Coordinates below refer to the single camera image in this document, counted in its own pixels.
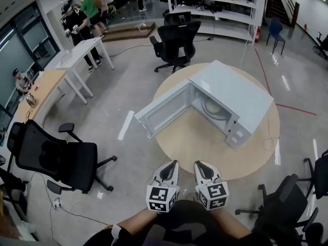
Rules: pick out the staircase with dark railing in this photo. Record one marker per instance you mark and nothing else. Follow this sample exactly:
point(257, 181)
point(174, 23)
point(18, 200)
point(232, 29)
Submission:
point(279, 6)

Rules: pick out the cream round plate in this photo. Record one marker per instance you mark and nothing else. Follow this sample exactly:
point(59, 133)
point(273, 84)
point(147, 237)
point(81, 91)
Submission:
point(212, 106)

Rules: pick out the person's black printed shirt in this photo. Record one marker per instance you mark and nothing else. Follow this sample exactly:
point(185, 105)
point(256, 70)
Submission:
point(184, 214)

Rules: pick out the person's right forearm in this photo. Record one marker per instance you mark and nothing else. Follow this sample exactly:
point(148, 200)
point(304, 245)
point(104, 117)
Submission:
point(230, 222)

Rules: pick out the small white bottle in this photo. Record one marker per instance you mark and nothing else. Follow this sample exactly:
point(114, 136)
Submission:
point(41, 74)

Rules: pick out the white desk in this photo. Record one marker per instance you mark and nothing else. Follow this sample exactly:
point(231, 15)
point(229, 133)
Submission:
point(84, 45)

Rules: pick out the person's left forearm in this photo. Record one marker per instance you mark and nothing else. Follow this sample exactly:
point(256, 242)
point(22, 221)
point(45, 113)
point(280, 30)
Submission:
point(138, 220)

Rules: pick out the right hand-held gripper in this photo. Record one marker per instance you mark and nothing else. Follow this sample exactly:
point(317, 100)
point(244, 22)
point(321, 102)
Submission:
point(214, 195)

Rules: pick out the white microwave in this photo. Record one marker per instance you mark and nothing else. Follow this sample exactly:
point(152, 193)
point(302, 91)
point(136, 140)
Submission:
point(235, 93)

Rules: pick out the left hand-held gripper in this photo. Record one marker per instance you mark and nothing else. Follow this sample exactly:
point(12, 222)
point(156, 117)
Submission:
point(161, 196)

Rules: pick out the white flat board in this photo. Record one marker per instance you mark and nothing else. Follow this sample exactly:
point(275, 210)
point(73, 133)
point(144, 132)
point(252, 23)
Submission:
point(67, 58)

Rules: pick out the dark framed window wall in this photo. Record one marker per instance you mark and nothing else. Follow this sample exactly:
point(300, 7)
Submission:
point(15, 50)

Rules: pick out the white shelving unit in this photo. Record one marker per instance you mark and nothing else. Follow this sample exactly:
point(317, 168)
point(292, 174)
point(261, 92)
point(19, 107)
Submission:
point(225, 15)

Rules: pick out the wooden desk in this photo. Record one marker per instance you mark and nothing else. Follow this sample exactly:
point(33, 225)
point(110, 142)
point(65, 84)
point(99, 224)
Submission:
point(48, 86)

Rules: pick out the black office chair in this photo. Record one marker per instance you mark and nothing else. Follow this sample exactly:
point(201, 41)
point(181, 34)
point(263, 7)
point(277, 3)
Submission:
point(284, 204)
point(324, 43)
point(323, 173)
point(176, 42)
point(77, 163)

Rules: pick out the low wooden platform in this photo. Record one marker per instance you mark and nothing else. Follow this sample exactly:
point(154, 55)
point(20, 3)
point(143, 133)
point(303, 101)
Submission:
point(123, 33)

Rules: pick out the blue chair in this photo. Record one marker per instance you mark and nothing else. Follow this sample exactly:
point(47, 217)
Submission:
point(275, 25)

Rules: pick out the red fire extinguisher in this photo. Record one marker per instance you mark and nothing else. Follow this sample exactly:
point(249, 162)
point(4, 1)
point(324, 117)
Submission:
point(257, 35)

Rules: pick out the metal kettle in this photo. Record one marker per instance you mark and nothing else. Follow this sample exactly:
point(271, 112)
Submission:
point(31, 101)

